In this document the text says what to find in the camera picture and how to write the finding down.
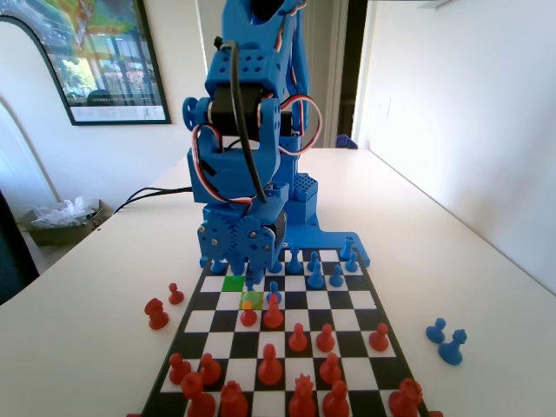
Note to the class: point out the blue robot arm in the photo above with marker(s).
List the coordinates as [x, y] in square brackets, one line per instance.
[243, 65]

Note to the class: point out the blue chess pawn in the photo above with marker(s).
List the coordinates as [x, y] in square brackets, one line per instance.
[351, 265]
[273, 295]
[435, 332]
[313, 258]
[216, 265]
[335, 278]

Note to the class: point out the red chess pawn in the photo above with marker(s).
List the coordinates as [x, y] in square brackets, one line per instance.
[246, 318]
[330, 370]
[379, 339]
[209, 371]
[175, 295]
[298, 339]
[325, 339]
[179, 370]

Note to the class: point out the red chess queen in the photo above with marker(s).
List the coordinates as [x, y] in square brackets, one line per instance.
[302, 401]

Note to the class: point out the small blue printed part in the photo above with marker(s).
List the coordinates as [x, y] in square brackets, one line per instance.
[345, 142]

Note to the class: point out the captured red pawn upper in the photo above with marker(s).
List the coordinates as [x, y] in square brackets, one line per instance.
[156, 316]

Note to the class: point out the black and white chessboard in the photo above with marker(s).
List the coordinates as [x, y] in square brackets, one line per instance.
[347, 299]

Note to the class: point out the cardboard box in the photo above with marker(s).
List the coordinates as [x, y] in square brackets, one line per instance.
[65, 233]

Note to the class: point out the clear plastic bag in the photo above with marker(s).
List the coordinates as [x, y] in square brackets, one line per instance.
[61, 213]

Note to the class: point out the dark fabric chair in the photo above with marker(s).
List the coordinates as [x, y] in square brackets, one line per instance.
[13, 260]

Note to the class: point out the blue base plate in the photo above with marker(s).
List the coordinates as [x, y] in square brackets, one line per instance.
[334, 238]

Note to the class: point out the framed wall poster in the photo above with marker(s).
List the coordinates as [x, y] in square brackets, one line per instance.
[113, 65]

